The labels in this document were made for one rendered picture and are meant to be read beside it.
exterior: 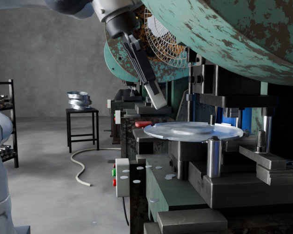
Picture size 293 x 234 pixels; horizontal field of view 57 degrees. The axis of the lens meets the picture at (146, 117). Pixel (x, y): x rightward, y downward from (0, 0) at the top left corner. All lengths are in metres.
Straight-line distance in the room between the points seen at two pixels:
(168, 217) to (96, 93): 6.85
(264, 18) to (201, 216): 0.42
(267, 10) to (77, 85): 7.14
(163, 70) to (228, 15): 1.80
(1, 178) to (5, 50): 7.04
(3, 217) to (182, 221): 0.53
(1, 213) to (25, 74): 6.87
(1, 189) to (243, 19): 0.76
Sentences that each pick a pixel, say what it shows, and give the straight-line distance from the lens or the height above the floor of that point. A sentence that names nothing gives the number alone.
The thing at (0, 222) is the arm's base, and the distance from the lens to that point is 0.92.
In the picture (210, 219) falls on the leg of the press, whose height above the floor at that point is 0.64.
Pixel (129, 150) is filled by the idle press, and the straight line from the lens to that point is 2.38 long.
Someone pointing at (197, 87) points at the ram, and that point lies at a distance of 0.81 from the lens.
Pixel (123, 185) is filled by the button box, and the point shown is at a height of 0.54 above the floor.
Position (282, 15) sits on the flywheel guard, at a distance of 0.37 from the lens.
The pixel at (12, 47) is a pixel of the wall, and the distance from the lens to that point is 7.80.
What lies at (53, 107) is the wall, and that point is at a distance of 7.55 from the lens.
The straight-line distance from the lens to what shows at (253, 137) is 0.82.
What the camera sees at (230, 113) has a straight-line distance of 0.83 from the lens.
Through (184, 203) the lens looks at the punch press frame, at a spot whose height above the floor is 0.64.
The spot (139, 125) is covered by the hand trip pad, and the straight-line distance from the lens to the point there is 1.09.
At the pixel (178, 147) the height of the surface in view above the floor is 0.74.
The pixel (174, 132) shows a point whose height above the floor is 0.78.
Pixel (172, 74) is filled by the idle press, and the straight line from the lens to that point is 2.14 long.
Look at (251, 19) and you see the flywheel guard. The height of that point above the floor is 1.00.
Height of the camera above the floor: 0.93
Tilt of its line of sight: 8 degrees down
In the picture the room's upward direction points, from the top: straight up
